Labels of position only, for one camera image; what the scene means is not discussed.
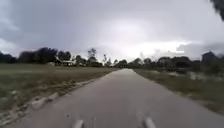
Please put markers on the low building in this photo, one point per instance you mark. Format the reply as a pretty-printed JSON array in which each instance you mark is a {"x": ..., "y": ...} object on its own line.
[{"x": 65, "y": 62}]

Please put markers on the robot's own part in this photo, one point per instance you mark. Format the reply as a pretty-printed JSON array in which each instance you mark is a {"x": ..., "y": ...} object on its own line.
[
  {"x": 149, "y": 123},
  {"x": 78, "y": 124}
]

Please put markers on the row of trees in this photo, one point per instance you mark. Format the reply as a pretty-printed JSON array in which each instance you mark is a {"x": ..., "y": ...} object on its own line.
[{"x": 43, "y": 56}]

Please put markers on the grass verge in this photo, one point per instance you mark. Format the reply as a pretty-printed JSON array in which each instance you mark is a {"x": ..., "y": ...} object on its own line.
[{"x": 196, "y": 87}]

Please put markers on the tall thin tree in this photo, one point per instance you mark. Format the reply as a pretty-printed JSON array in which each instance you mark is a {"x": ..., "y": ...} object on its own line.
[{"x": 91, "y": 55}]

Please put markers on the grass field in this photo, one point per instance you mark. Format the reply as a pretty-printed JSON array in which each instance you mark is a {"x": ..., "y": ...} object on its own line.
[{"x": 30, "y": 80}]

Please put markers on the grey concrete road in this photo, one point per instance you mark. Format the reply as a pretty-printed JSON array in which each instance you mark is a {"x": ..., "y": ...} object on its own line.
[{"x": 120, "y": 100}]

